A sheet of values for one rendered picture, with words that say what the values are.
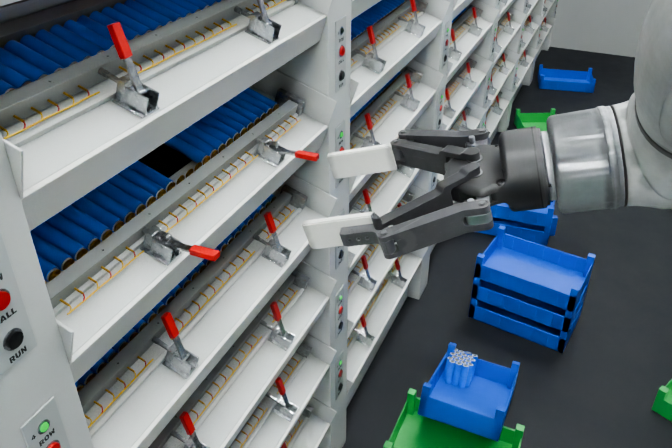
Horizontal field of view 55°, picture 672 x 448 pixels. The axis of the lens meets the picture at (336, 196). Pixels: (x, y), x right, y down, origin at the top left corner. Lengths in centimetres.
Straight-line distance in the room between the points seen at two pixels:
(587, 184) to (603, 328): 166
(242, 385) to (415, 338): 98
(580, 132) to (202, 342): 60
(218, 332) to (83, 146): 41
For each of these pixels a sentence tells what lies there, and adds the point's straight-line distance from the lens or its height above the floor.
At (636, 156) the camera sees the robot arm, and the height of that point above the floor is 115.
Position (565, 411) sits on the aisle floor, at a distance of 193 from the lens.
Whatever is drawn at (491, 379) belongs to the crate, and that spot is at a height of 1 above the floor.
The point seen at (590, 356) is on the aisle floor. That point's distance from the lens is 210.
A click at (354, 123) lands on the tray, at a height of 79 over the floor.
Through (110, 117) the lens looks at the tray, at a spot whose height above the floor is 112.
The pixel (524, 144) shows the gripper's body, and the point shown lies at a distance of 58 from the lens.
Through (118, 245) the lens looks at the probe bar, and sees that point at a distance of 77.
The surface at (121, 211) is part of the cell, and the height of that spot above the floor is 97.
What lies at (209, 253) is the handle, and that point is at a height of 96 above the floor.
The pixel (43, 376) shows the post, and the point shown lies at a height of 94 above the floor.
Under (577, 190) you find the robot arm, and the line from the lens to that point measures 58.
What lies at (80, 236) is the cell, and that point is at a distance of 79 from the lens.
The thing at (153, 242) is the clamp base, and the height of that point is 95.
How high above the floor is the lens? 139
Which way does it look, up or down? 31 degrees down
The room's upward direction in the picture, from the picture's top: straight up
